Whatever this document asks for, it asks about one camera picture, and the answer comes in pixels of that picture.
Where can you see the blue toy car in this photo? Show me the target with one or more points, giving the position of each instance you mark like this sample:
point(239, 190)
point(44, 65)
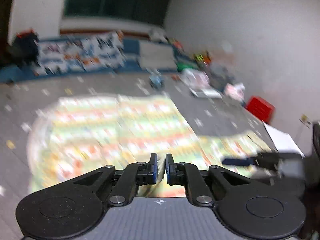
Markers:
point(156, 80)

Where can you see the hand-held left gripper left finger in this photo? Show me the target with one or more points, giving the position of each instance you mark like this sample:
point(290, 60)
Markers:
point(154, 166)

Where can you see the green object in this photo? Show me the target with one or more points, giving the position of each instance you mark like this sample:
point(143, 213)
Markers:
point(185, 65)

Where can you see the dark window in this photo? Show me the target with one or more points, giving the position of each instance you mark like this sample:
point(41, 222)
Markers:
point(117, 0)

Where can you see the white flat tray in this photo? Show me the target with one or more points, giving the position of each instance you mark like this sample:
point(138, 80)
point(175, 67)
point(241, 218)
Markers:
point(205, 93)

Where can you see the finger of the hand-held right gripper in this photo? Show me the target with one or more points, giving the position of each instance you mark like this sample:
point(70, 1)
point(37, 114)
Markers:
point(237, 161)

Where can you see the colourful printed cloth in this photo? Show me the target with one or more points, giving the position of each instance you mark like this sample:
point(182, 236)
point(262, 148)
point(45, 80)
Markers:
point(107, 135)

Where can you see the white flat box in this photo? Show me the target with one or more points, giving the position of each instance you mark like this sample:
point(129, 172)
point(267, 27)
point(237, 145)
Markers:
point(156, 55)

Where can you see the white paper sheet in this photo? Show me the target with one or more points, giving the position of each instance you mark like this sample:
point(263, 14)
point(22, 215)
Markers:
point(282, 140)

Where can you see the black bag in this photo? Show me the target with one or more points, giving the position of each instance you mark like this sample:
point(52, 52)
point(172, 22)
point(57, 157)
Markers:
point(23, 47)

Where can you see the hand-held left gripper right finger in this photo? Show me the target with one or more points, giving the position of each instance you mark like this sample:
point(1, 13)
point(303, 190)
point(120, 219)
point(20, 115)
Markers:
point(168, 166)

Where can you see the red box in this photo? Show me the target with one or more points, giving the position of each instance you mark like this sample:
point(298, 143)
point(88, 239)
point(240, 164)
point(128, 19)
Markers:
point(260, 108)

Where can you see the grey bag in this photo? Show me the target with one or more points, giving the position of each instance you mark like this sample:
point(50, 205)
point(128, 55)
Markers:
point(221, 75)

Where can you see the white printed box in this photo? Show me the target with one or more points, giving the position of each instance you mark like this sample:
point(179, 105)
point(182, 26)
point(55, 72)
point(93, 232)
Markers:
point(196, 78)

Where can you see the pink white packet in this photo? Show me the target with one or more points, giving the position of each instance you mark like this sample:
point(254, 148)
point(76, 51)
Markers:
point(235, 91)

